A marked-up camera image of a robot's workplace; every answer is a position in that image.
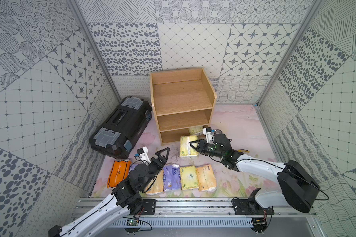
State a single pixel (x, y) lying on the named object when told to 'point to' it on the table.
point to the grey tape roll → (218, 131)
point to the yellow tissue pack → (206, 177)
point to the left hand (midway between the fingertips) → (167, 151)
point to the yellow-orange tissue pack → (156, 185)
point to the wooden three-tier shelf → (181, 99)
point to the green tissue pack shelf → (189, 178)
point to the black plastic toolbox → (118, 134)
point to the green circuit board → (131, 222)
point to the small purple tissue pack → (172, 177)
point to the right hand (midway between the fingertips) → (190, 145)
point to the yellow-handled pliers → (244, 150)
